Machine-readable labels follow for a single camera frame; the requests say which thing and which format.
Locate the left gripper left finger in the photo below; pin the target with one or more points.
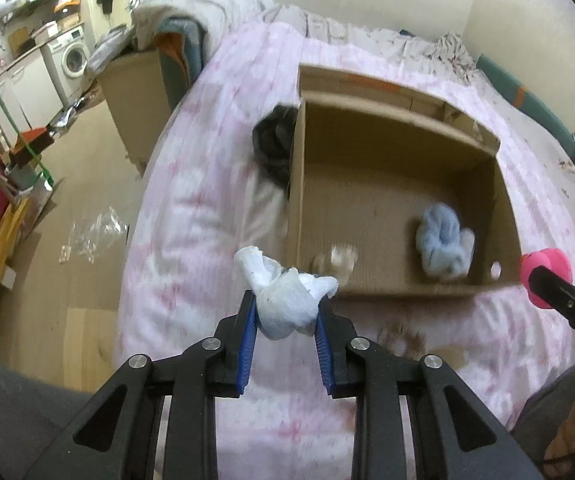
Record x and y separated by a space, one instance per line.
157 417

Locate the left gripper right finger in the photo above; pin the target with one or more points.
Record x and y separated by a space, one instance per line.
413 417

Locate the beige brown scrunchie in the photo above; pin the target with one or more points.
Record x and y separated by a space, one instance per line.
402 341

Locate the white sock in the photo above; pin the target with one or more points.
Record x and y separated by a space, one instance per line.
287 300

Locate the light blue fluffy sock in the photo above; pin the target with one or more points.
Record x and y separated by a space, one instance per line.
445 247

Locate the pink patterned quilt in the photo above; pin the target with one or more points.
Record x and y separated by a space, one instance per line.
206 198

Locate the open cardboard box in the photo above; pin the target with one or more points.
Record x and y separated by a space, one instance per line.
368 158

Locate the clear plastic packaging on floor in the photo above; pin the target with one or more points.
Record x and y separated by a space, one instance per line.
92 235

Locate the black cloth bundle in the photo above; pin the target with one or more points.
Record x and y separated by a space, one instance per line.
273 139

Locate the brown cardboard bedside box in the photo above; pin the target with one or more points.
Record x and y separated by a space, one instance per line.
134 89

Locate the white kitchen cabinet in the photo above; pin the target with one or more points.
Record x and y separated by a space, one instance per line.
28 99

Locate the white washing machine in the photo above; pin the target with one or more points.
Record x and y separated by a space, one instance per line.
66 57

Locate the grey white blanket pile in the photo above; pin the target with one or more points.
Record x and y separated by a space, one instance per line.
217 18

